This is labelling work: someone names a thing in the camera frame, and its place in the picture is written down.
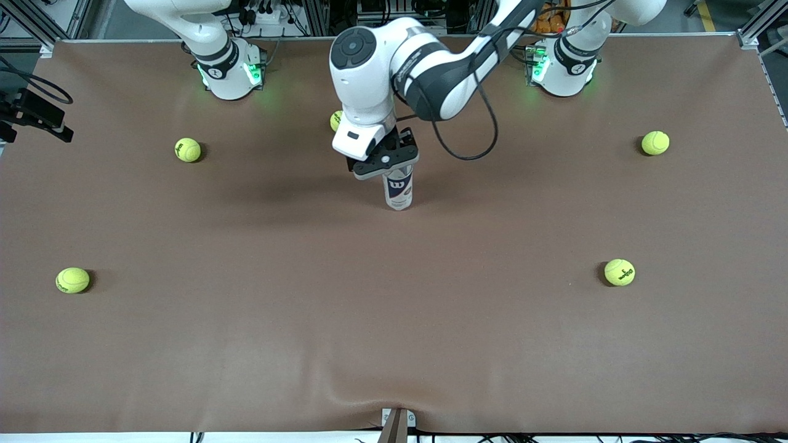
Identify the white blue tennis ball can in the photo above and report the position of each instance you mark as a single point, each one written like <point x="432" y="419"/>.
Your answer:
<point x="399" y="194"/>

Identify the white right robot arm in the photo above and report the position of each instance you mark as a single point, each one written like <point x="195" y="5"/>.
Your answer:
<point x="228" y="80"/>

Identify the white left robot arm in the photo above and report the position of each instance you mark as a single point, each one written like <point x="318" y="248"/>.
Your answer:
<point x="369" y="92"/>

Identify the yellow tennis ball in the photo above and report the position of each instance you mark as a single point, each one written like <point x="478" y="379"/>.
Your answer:
<point x="655" y="143"/>
<point x="188" y="149"/>
<point x="335" y="122"/>
<point x="619" y="272"/>
<point x="72" y="280"/>

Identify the brown table mat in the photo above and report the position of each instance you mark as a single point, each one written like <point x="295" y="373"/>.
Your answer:
<point x="394" y="307"/>

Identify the white power strip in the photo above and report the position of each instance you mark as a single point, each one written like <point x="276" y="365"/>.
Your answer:
<point x="266" y="15"/>

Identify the bag of orange items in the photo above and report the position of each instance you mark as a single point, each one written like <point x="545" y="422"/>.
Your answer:
<point x="551" y="21"/>

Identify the aluminium frame post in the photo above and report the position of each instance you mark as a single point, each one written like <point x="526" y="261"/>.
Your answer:
<point x="760" y="24"/>
<point x="37" y="24"/>
<point x="317" y="15"/>

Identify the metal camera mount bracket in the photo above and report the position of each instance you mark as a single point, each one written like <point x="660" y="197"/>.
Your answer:
<point x="394" y="424"/>

